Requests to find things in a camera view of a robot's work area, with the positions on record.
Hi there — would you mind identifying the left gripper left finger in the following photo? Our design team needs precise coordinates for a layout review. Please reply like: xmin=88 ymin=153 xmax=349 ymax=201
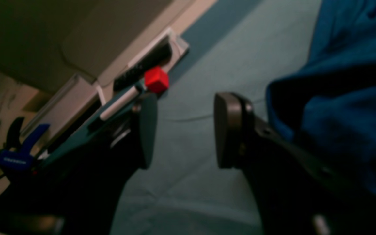
xmin=0 ymin=93 xmax=158 ymax=235

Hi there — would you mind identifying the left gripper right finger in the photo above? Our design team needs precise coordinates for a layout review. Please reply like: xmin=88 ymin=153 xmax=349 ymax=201
xmin=213 ymin=92 xmax=376 ymax=235

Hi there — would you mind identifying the dark blue t-shirt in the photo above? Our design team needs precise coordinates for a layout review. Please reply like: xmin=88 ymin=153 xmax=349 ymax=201
xmin=266 ymin=0 xmax=376 ymax=195

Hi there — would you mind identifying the blue spring clamp bottom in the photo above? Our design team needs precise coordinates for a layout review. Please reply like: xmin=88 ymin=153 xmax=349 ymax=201
xmin=0 ymin=118 xmax=50 ymax=171

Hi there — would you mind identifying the white marker pen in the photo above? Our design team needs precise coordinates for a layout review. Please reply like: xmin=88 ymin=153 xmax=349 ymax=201
xmin=88 ymin=83 xmax=146 ymax=132

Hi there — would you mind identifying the black remote control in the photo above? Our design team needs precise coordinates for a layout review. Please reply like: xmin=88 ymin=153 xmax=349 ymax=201
xmin=113 ymin=43 xmax=173 ymax=92

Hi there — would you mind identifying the red cube block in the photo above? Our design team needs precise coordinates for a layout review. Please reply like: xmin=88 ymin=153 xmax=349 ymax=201
xmin=144 ymin=66 xmax=169 ymax=94

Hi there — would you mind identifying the light blue table cloth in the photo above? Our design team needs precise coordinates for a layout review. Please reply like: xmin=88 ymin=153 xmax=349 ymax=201
xmin=111 ymin=0 xmax=321 ymax=235

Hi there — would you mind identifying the white flat box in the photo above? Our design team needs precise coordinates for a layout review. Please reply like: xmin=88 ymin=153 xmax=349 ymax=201
xmin=93 ymin=27 xmax=189 ymax=106

